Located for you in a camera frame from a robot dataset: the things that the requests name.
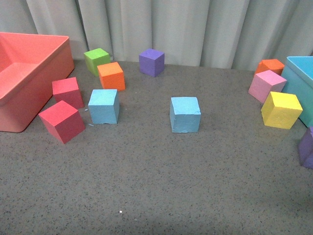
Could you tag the light blue plastic bin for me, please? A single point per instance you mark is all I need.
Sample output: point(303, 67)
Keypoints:
point(298, 71)

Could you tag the dark red foam cube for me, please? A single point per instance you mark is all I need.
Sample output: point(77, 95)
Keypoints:
point(68, 91)

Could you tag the pink foam cube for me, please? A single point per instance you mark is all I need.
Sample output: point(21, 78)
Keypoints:
point(265, 82)

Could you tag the white curtain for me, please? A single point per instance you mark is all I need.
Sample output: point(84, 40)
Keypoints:
point(229, 34)

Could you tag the light blue foam cube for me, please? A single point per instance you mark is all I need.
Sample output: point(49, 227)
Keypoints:
point(104, 106)
point(185, 114)

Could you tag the purple foam cube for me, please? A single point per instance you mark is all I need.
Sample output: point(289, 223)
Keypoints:
point(151, 62)
point(305, 149)

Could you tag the pink plastic bin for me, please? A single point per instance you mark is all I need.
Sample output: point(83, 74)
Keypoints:
point(29, 63)

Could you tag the purple foam cube right side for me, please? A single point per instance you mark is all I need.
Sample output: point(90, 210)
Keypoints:
point(305, 149)

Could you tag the yellow foam cube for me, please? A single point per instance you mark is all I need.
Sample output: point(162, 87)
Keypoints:
point(281, 110)

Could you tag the orange foam cube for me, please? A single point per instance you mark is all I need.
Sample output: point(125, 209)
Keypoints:
point(111, 76)
point(270, 64)

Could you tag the green foam cube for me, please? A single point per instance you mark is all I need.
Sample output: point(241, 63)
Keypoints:
point(94, 58)

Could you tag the orange foam cube right side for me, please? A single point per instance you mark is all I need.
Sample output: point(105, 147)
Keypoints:
point(270, 64)

